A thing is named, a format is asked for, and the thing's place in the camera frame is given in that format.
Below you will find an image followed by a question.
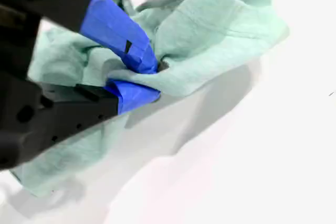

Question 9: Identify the pale green T-shirt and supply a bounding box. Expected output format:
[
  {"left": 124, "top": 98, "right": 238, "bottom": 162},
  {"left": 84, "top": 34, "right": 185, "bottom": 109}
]
[{"left": 12, "top": 0, "right": 290, "bottom": 199}]

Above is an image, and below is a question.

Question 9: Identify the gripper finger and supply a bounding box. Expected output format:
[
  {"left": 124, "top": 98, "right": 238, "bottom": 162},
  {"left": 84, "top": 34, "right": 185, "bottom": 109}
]
[
  {"left": 15, "top": 78, "right": 161, "bottom": 166},
  {"left": 26, "top": 0, "right": 169, "bottom": 74}
]

